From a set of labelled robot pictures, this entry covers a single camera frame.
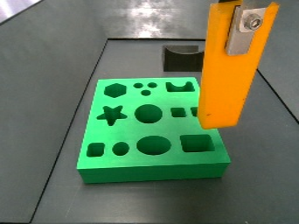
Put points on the orange rectangular block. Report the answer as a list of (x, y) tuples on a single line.
[(227, 75)]

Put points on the green foam shape board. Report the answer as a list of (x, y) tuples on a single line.
[(143, 134)]

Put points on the black curved fixture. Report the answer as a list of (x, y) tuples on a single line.
[(182, 58)]

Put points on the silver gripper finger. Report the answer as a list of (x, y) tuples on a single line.
[(249, 19)]

